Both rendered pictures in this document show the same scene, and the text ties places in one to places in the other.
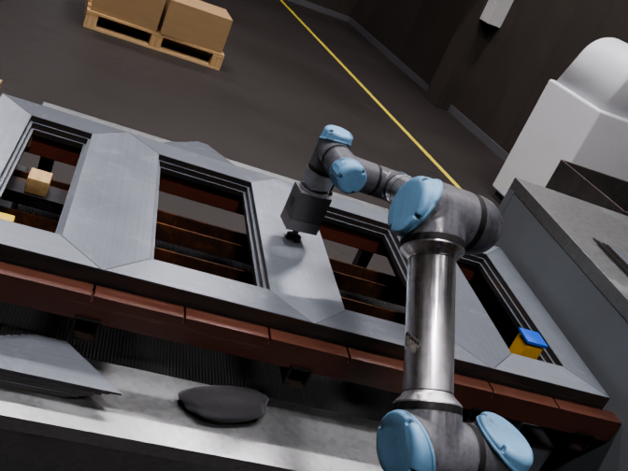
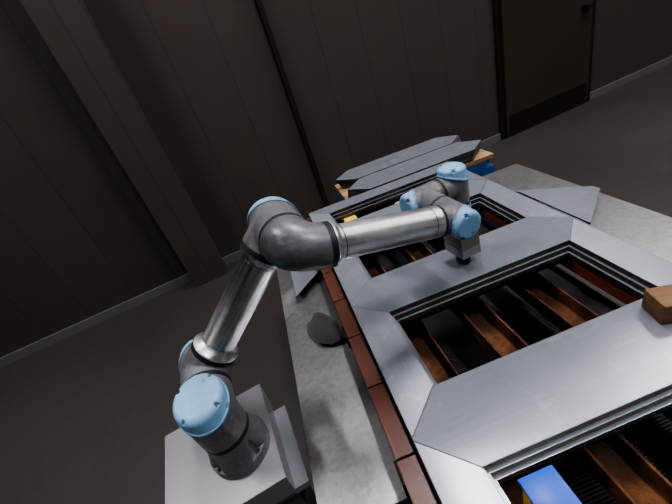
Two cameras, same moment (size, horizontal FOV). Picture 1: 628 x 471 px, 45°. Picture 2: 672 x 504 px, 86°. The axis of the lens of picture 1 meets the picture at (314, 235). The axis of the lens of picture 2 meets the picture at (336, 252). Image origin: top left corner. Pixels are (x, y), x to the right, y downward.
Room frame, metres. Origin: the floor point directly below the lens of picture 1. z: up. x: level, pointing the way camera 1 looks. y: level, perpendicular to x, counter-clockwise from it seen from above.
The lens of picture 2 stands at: (1.63, -0.89, 1.53)
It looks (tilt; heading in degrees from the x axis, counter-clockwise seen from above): 30 degrees down; 105
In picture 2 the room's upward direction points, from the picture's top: 19 degrees counter-clockwise
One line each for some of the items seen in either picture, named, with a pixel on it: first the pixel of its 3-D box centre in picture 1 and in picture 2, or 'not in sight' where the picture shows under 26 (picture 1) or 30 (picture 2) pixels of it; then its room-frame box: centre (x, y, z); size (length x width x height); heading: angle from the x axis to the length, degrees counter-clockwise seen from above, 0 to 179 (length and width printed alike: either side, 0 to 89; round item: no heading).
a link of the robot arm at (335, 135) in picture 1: (331, 150); (452, 185); (1.74, 0.04, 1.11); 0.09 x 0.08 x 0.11; 28
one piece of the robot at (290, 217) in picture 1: (306, 204); (464, 232); (1.76, 0.05, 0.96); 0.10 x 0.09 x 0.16; 27
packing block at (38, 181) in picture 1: (38, 182); not in sight; (1.59, 0.65, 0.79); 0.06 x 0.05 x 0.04; 19
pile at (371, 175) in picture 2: not in sight; (407, 165); (1.65, 1.09, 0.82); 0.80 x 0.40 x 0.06; 19
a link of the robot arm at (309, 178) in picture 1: (320, 178); not in sight; (1.75, 0.04, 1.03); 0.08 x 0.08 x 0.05
